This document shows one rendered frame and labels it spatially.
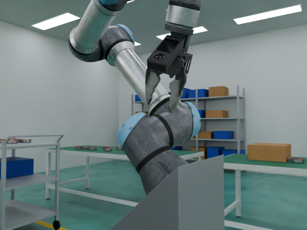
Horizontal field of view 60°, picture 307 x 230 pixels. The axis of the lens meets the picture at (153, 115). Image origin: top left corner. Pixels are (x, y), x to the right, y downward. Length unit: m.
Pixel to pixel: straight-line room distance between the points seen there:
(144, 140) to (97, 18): 0.34
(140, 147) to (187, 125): 0.17
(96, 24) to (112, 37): 0.23
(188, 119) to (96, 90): 7.29
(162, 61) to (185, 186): 0.27
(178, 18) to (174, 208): 0.41
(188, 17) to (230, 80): 6.37
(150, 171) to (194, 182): 0.13
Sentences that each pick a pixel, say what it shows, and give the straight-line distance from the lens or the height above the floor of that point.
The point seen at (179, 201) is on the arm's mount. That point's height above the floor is 0.94.
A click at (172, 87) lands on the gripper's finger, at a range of 0.67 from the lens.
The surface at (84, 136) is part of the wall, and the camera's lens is 7.67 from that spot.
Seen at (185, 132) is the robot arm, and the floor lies 1.07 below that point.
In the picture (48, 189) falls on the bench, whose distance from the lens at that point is 4.40.
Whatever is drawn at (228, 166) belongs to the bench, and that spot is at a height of 0.72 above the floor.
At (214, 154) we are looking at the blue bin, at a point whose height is 0.43.
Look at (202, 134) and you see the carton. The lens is 6.57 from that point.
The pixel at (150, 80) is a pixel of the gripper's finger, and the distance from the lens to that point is 0.69.
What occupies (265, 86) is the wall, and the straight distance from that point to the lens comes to 6.75.
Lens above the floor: 1.09
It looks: 2 degrees up
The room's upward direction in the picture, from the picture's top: straight up
